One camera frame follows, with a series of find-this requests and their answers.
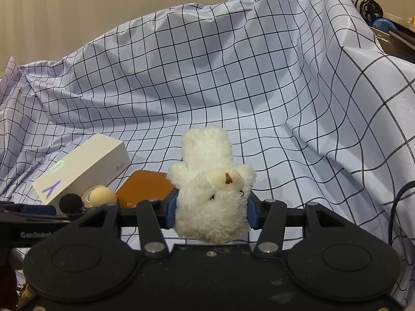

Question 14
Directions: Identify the brown leather wallet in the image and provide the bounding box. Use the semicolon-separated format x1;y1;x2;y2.
116;169;176;208

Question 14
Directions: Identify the white plush toy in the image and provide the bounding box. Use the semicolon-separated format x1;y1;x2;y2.
166;125;258;244

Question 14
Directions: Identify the black cylindrical handle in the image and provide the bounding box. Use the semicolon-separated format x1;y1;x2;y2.
58;193;84;214

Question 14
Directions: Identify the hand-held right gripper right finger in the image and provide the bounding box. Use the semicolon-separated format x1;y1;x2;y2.
247;191;374;258

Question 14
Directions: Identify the black white striped cloth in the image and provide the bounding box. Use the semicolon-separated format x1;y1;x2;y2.
353;0;384;26

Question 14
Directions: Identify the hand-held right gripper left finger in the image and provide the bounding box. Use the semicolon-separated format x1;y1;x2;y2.
41;189;179;259

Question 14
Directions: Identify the blue round item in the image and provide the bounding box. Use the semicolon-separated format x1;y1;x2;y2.
371;18;397;36

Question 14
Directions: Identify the teal microphone beige foam head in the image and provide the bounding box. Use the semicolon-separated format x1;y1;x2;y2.
81;185;118;208

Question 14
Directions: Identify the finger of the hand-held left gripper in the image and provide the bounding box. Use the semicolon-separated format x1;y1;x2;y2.
0;202;72;223

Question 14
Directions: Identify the checked light purple cloth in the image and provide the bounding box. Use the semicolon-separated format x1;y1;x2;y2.
0;0;415;308

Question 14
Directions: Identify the dark blue cable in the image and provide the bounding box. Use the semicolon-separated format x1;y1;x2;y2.
387;176;415;247

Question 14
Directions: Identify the white cardboard box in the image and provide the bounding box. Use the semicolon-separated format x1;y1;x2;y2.
32;133;131;206

